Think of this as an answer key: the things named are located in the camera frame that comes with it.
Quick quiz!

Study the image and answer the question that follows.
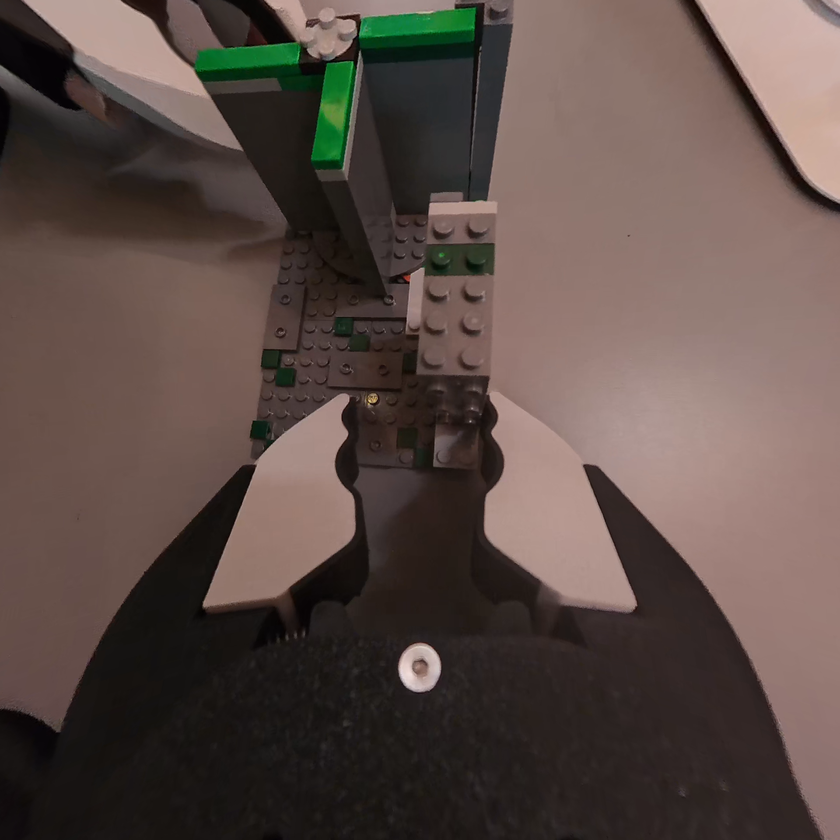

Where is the grey desk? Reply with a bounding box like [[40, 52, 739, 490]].
[[0, 0, 840, 723]]

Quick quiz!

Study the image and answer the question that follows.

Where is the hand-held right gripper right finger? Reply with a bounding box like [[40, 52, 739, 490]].
[[469, 390, 639, 614]]

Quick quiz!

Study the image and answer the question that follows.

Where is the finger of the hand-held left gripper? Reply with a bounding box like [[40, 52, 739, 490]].
[[259, 0, 315, 30], [66, 0, 247, 158]]

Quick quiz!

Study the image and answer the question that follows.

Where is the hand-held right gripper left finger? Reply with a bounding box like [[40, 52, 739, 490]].
[[202, 394, 371, 614]]

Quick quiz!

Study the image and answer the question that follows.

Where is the green topped toy brick door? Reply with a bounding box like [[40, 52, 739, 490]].
[[196, 7, 484, 304]]

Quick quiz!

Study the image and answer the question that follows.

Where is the grey toy brick model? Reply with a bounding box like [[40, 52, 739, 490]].
[[249, 0, 514, 471]]

